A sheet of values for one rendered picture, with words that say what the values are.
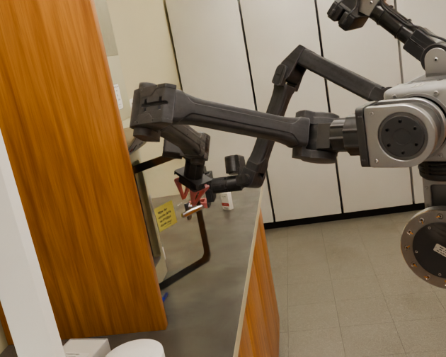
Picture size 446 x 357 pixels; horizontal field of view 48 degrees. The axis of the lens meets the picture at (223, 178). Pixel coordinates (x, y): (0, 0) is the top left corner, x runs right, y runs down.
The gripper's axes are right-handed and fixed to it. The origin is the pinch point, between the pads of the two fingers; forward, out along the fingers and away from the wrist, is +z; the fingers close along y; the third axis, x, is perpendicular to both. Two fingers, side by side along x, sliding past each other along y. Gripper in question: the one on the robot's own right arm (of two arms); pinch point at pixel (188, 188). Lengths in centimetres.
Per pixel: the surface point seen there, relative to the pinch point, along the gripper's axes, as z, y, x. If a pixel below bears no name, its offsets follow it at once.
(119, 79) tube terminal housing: 12.1, 42.8, 14.0
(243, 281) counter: -18.4, -26.0, 25.0
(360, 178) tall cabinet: -89, -87, -268
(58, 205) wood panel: 24, 14, 50
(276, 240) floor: -10, -125, -241
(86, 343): 21, -22, 60
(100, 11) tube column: 12, 64, 17
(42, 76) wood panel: 20, 48, 49
